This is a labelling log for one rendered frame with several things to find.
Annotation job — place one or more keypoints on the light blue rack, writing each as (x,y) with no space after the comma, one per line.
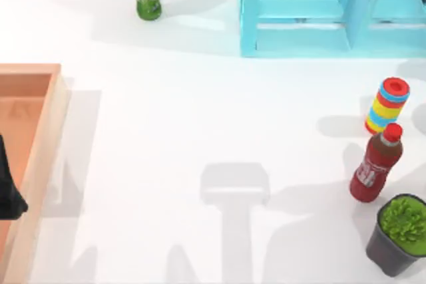
(299,14)

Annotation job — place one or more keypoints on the red bottle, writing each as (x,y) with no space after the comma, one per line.
(374,167)

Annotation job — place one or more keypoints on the stack of coloured rings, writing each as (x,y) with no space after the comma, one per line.
(386,107)

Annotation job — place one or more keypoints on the salmon shallow box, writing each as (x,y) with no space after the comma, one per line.
(31,124)

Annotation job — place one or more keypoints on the green plant in black pot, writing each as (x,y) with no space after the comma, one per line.
(397,234)

